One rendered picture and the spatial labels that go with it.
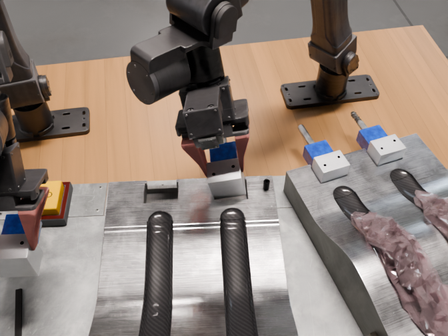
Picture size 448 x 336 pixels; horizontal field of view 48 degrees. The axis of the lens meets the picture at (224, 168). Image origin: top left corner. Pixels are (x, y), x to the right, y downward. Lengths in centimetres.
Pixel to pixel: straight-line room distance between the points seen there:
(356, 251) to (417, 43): 68
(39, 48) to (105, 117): 165
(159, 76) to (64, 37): 212
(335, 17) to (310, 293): 46
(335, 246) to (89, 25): 220
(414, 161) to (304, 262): 27
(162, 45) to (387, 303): 44
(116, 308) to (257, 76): 62
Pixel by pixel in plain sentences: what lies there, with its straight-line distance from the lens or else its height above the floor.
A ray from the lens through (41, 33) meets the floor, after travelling 278.
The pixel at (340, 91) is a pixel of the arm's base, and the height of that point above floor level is 83.
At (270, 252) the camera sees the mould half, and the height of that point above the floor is 89.
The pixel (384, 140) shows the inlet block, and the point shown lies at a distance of 91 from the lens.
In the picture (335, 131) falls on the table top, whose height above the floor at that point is 80.
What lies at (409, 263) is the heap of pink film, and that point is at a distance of 72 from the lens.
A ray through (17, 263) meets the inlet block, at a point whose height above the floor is 94.
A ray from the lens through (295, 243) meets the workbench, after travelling 85.
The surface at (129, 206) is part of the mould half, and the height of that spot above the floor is 89.
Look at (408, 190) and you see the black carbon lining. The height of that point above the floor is 85.
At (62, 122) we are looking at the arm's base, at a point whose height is 81.
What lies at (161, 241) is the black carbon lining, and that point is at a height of 88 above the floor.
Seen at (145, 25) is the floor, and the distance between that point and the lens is 271.
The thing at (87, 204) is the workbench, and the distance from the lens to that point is 91.
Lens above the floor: 152
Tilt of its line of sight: 50 degrees down
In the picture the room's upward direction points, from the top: straight up
